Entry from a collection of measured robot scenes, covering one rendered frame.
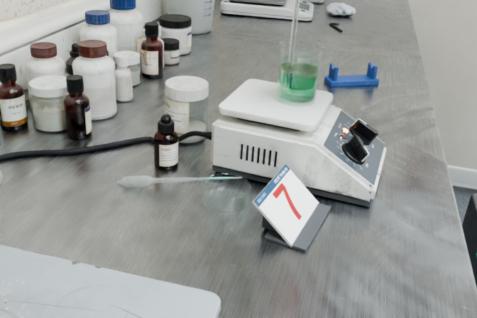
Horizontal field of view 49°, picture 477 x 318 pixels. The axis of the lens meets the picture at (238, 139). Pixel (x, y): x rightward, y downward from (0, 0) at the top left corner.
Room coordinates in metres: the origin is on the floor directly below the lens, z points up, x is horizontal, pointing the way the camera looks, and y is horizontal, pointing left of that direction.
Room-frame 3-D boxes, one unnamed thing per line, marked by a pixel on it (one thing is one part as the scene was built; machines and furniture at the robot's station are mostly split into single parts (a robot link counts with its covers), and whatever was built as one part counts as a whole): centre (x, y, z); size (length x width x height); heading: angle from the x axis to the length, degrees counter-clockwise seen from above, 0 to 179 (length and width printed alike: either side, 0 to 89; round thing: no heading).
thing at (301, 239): (0.47, -0.06, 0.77); 0.09 x 0.06 x 0.04; 156
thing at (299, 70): (0.60, -0.07, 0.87); 0.06 x 0.05 x 0.08; 10
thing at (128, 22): (0.96, 0.23, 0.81); 0.07 x 0.07 x 0.13
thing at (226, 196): (0.50, 0.01, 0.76); 0.06 x 0.06 x 0.02
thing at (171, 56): (1.00, 0.15, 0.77); 0.04 x 0.04 x 0.04
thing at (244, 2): (1.53, -0.06, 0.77); 0.26 x 0.19 x 0.05; 83
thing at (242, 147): (0.59, -0.07, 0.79); 0.22 x 0.13 x 0.08; 71
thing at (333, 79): (0.94, -0.21, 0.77); 0.10 x 0.03 x 0.04; 107
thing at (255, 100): (0.60, -0.05, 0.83); 0.12 x 0.12 x 0.01; 71
